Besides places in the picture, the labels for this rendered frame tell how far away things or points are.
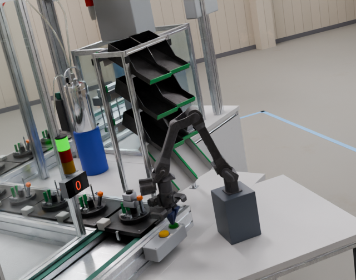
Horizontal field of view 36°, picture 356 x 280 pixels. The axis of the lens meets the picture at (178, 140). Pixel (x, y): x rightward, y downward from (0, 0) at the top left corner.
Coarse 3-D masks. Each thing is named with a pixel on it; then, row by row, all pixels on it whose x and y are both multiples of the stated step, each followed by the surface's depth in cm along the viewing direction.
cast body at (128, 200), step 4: (128, 192) 237; (132, 192) 238; (124, 196) 238; (128, 196) 236; (132, 196) 237; (136, 196) 240; (124, 200) 239; (128, 200) 237; (132, 200) 237; (124, 204) 240; (128, 204) 238; (132, 204) 237; (136, 204) 238
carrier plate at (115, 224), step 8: (152, 208) 247; (160, 208) 245; (112, 216) 247; (112, 224) 239; (120, 224) 237; (128, 224) 236; (136, 224) 235; (144, 224) 233; (152, 224) 233; (112, 232) 236; (120, 232) 233; (128, 232) 230; (136, 232) 228; (144, 232) 229
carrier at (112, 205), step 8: (80, 200) 256; (88, 200) 254; (96, 200) 262; (104, 200) 265; (112, 200) 263; (80, 208) 252; (88, 208) 254; (96, 208) 253; (104, 208) 253; (112, 208) 254; (120, 208) 255; (88, 216) 250; (96, 216) 250; (104, 216) 248; (88, 224) 243; (96, 224) 242
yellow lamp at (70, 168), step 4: (72, 160) 223; (64, 164) 222; (68, 164) 222; (72, 164) 223; (64, 168) 223; (68, 168) 222; (72, 168) 223; (64, 172) 224; (68, 172) 223; (72, 172) 223
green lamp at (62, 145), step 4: (56, 140) 219; (60, 140) 218; (64, 140) 219; (56, 144) 220; (60, 144) 219; (64, 144) 219; (68, 144) 221; (60, 148) 219; (64, 148) 220; (68, 148) 221
